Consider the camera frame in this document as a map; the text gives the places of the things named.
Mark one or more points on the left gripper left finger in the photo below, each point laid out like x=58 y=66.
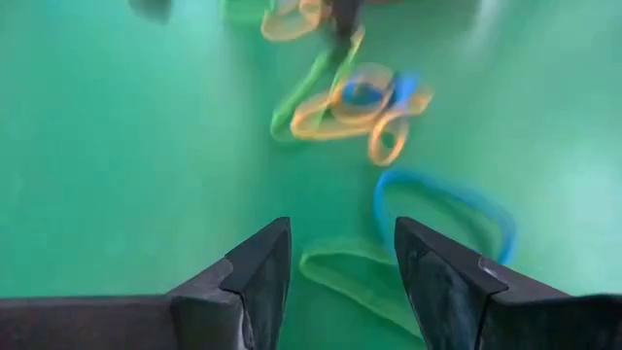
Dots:
x=194 y=325

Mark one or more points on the green table mat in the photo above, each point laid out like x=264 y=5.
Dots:
x=121 y=146

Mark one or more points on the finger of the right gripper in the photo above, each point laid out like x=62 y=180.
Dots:
x=355 y=14
x=340 y=19

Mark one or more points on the blue rubber band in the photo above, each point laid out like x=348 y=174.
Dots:
x=381 y=194
x=362 y=94

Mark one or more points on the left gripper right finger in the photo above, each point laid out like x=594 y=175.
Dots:
x=486 y=321

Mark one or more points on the yellow rubber band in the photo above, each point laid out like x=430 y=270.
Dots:
x=279 y=34

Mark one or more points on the rubber band pile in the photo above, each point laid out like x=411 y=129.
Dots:
x=311 y=132

